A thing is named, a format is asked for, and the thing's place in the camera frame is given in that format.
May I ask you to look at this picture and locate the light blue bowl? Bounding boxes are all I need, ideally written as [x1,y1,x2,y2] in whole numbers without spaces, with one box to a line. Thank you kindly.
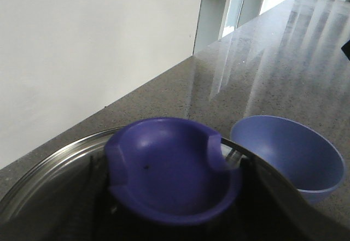
[230,115,346,203]

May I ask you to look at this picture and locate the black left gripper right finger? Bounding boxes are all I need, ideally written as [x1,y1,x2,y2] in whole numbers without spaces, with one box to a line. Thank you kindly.
[221,138,349,240]

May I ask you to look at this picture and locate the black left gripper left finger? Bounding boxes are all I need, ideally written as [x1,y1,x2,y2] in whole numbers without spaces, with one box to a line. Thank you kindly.
[91,157,128,240]

